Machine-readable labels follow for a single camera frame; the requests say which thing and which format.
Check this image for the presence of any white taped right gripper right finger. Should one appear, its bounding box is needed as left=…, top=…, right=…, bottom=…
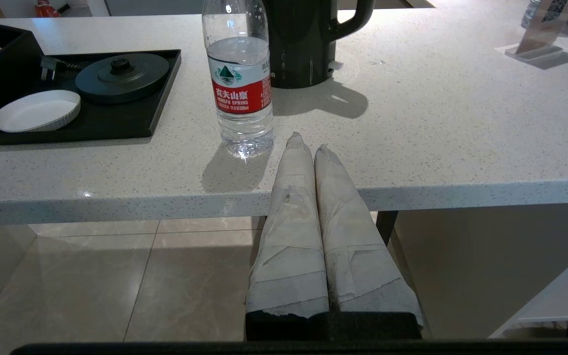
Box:
left=314, top=144, right=424, bottom=341

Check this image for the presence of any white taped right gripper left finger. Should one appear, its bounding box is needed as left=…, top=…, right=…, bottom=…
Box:
left=246, top=132, right=330, bottom=341

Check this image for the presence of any water bottle with mountain logo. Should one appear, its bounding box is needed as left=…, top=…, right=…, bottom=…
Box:
left=202, top=0, right=275, bottom=159

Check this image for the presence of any black electric kettle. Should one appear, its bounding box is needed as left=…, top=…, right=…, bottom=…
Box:
left=259, top=0, right=376, bottom=89

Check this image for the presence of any black round kettle base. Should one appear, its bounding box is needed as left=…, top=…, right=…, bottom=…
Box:
left=75, top=53, right=170, bottom=105

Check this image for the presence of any white shelf panel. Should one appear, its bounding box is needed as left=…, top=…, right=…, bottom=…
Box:
left=489, top=242, right=568, bottom=338

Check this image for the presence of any black serving tray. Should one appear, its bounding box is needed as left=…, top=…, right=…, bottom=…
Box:
left=0, top=48, right=182, bottom=147

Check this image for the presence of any black organizer box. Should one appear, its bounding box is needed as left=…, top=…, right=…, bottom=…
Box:
left=0, top=19, right=45, bottom=107

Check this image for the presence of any red bag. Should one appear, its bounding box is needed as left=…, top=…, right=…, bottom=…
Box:
left=35, top=0, right=70, bottom=18

